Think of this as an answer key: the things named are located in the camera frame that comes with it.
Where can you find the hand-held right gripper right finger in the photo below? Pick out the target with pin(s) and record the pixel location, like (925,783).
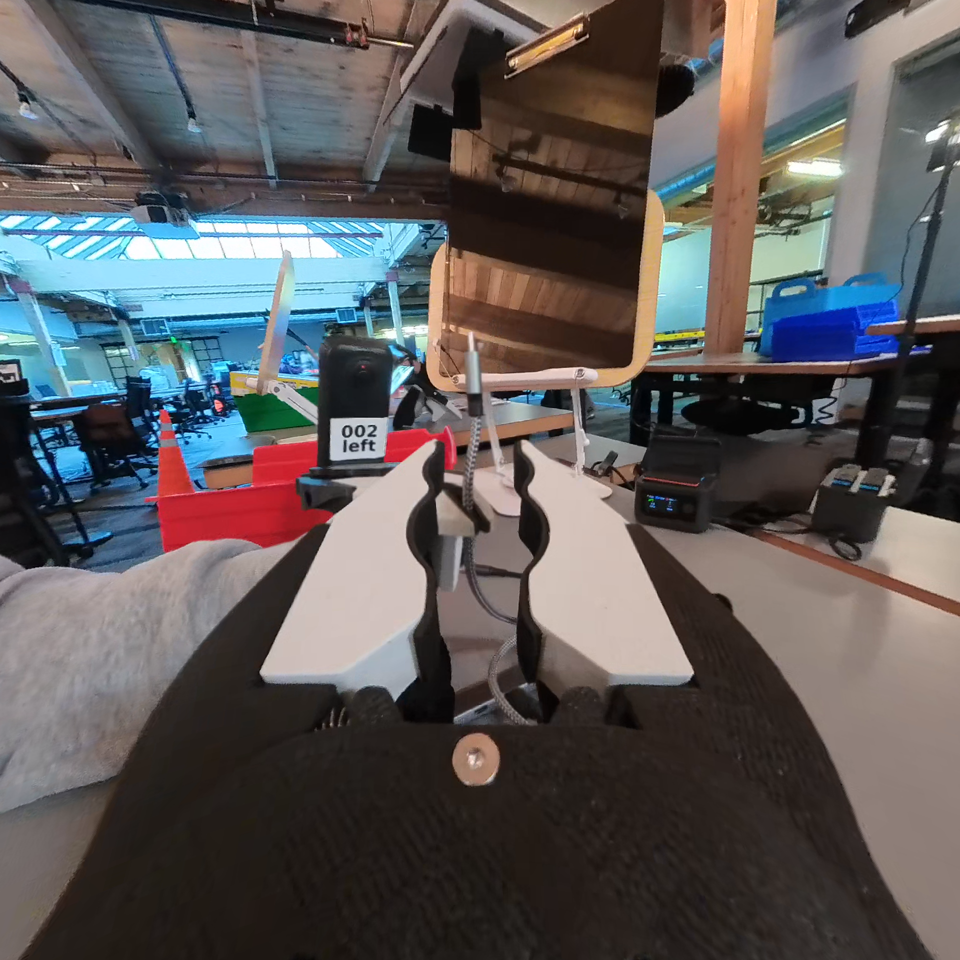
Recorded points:
(600,600)

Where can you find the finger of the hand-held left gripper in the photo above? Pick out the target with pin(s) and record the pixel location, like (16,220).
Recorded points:
(452,562)
(459,514)

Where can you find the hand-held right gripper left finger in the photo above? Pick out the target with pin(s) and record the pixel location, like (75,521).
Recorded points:
(352,600)

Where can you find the red plastic bin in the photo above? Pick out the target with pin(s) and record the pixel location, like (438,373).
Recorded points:
(225,517)

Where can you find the person's left forearm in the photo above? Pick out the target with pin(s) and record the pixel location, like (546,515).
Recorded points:
(112,660)

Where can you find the green bin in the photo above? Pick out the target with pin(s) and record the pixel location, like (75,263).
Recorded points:
(277,409)

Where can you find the white stand with tilted panel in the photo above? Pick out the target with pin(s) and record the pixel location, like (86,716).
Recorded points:
(276,315)

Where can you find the black charger with display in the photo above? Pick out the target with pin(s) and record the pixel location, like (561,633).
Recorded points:
(675,487)

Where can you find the white tablet stand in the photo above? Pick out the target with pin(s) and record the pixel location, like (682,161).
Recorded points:
(525,379)

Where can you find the orange traffic cone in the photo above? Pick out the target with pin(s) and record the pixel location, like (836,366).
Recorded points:
(171,465)

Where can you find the dark grey case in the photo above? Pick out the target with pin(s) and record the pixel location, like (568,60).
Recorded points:
(772,472)

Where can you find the black office chair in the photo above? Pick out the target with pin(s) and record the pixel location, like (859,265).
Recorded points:
(112,435)

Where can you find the wood-rimmed reflective panel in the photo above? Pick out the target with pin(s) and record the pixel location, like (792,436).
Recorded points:
(555,225)

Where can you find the black battery charger case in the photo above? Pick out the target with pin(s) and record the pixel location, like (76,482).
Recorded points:
(851,510)

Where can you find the desk with blue bins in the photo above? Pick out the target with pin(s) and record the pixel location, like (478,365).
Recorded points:
(750,367)

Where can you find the framed marker sign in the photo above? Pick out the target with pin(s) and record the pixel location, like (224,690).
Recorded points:
(11,375)

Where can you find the blue stacking bin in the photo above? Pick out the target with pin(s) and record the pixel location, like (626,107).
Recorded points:
(825,337)

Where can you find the studio light on stand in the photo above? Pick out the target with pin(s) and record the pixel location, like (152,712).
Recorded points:
(922,262)

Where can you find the wooden post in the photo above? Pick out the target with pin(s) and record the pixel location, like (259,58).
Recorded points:
(739,187)

